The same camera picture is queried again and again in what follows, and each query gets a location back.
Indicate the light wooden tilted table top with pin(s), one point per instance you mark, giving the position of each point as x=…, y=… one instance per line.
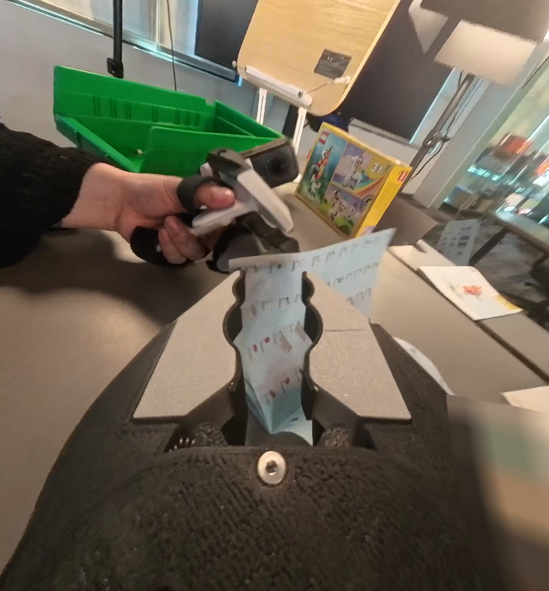
x=311, y=41

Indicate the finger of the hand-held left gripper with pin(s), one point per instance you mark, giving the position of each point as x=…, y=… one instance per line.
x=224, y=258
x=274, y=238

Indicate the yellow toy brick box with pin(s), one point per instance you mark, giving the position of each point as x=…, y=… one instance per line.
x=348, y=184

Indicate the light blue instruction booklet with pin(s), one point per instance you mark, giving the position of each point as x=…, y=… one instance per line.
x=269, y=323

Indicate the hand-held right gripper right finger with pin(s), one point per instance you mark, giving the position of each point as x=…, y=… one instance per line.
x=357, y=369

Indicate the black tripod pole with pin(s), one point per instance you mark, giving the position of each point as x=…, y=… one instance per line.
x=116, y=37

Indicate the person's left hand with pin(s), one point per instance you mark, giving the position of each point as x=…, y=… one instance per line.
x=131, y=198

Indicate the green plastic bin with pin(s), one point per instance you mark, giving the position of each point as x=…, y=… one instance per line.
x=117, y=115

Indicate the white paper sheet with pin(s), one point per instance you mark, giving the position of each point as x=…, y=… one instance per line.
x=537, y=397

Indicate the white instruction booklet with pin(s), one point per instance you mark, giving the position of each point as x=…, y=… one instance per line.
x=468, y=291

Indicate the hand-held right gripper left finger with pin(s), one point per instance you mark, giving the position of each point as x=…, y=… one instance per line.
x=186, y=369

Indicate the white box lamp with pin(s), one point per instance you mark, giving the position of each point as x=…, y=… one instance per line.
x=487, y=46

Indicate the white printed sheet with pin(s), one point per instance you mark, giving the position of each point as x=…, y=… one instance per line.
x=459, y=242

